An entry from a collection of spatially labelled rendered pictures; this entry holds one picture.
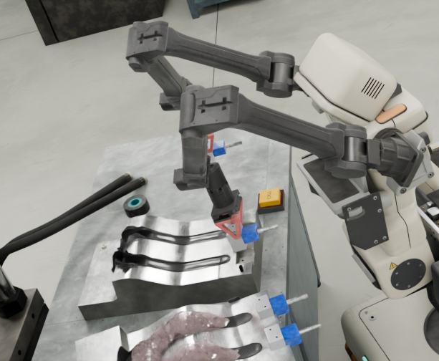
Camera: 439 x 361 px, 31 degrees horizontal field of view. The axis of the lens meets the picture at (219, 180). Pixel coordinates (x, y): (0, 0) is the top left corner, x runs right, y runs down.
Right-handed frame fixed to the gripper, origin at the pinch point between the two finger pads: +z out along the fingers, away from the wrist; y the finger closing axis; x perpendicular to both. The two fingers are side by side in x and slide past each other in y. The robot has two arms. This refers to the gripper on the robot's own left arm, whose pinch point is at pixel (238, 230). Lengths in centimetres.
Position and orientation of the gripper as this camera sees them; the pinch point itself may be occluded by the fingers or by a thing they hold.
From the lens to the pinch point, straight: 204.5
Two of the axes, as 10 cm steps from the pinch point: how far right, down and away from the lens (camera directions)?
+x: 9.2, -2.8, -2.9
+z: 3.8, 8.3, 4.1
